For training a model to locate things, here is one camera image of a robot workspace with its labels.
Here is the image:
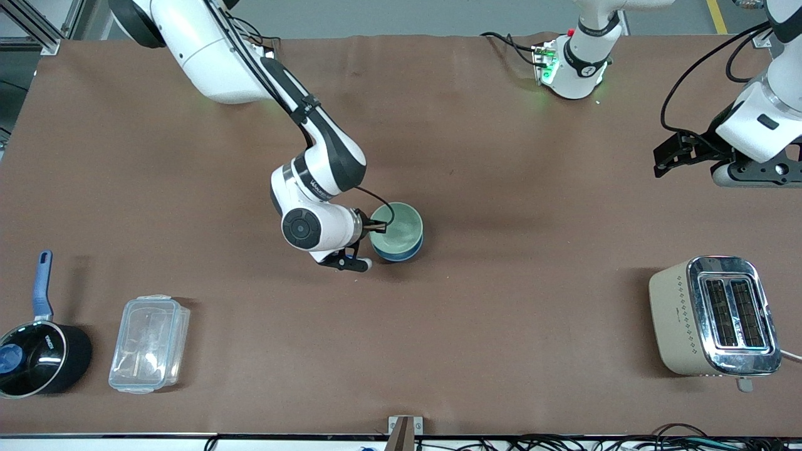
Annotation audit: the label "aluminium frame profile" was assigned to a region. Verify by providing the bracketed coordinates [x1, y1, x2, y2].
[0, 0, 86, 56]

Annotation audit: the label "silver left base connector bracket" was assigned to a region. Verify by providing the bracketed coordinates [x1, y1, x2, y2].
[532, 40, 560, 86]

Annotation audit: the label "light green bowl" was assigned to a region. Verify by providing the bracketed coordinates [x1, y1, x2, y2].
[368, 202, 424, 252]

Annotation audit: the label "black base cable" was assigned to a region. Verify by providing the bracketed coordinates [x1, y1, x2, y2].
[481, 31, 541, 67]
[226, 11, 281, 58]

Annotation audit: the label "brown table cover mat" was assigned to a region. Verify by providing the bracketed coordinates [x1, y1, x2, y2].
[0, 34, 802, 437]

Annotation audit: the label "black left base cable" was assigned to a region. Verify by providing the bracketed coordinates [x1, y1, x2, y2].
[481, 31, 541, 67]

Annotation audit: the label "glass pot lid blue knob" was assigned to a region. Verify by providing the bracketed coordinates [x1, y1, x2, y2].
[0, 321, 67, 397]

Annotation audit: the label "beige chrome toaster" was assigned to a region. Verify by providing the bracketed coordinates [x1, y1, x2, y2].
[648, 256, 783, 393]

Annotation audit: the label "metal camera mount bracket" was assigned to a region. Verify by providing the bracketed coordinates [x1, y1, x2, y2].
[387, 416, 424, 451]

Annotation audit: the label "tangled black floor cables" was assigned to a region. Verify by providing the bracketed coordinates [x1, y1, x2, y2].
[501, 423, 802, 451]

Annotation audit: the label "black right base cable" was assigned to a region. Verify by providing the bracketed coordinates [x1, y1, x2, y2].
[226, 11, 281, 58]

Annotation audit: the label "black saucepan blue handle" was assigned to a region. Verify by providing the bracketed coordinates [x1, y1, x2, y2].
[0, 251, 93, 400]

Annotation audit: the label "clear plastic food container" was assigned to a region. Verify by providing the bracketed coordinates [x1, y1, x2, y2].
[108, 294, 190, 394]

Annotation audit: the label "blue bowl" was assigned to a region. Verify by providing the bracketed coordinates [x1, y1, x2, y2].
[370, 233, 425, 263]

